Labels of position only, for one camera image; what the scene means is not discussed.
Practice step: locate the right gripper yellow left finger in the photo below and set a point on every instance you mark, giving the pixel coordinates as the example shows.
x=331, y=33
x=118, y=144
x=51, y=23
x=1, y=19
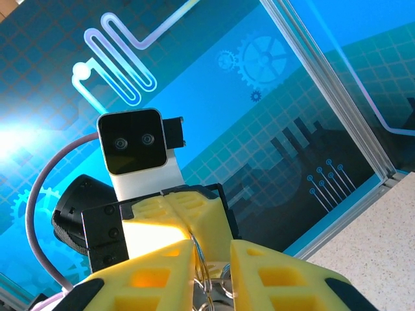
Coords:
x=175, y=259

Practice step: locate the aluminium frame post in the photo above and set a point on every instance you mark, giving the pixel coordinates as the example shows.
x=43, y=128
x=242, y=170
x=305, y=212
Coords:
x=328, y=81

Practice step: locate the grey key holder with rings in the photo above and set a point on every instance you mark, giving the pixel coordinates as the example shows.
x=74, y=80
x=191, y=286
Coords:
x=198, y=252

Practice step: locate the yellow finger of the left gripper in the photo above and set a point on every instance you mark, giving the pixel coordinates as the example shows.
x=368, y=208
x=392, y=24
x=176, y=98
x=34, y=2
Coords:
x=152, y=230
x=207, y=220

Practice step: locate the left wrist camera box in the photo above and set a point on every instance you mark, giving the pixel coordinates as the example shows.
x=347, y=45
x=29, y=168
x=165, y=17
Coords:
x=133, y=142

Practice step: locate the blue-edged table side rail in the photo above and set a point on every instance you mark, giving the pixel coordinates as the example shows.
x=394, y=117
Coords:
x=340, y=222

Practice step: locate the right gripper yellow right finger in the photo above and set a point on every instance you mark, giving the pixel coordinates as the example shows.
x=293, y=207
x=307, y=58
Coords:
x=253, y=259

